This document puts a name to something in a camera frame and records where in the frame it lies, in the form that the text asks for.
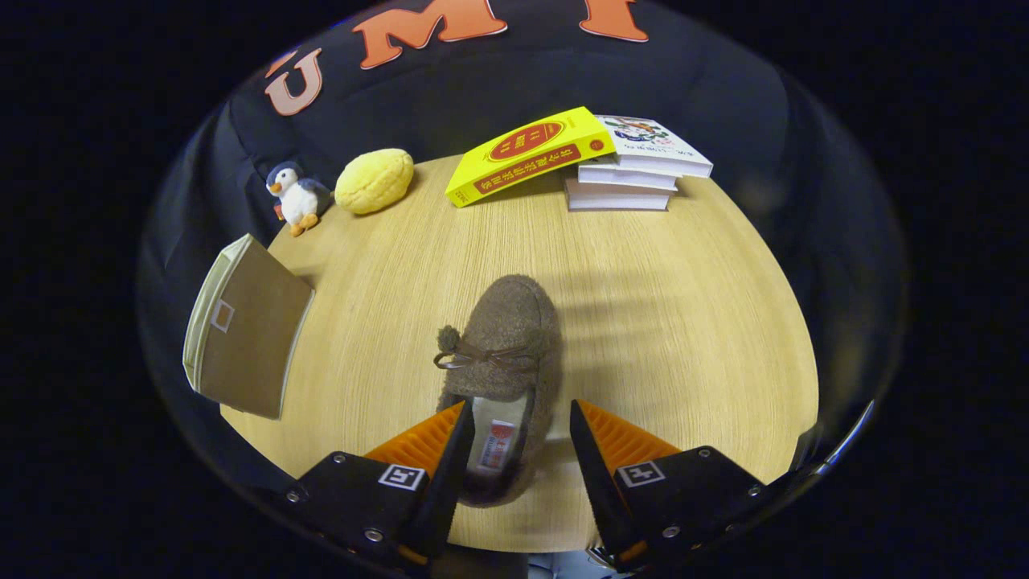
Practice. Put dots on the penguin plush toy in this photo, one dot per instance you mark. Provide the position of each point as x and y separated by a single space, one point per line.
299 201

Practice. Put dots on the white illustrated book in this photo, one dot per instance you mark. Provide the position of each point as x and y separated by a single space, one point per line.
655 145

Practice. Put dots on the yellow book with red circle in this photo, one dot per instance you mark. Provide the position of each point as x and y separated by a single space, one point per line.
522 157

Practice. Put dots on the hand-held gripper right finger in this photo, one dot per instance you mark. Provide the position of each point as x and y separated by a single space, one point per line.
599 490

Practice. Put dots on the brown fabric storage box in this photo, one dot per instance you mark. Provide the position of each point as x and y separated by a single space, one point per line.
253 330

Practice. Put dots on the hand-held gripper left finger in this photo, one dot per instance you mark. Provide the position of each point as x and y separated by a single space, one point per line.
446 490

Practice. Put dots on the brown fuzzy slipper shoe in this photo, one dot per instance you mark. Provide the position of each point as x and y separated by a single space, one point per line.
510 322

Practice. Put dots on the plain white book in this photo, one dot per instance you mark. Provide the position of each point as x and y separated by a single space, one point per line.
627 177
615 199

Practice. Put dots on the yellow round plush bun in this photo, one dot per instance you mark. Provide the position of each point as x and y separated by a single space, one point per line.
374 181

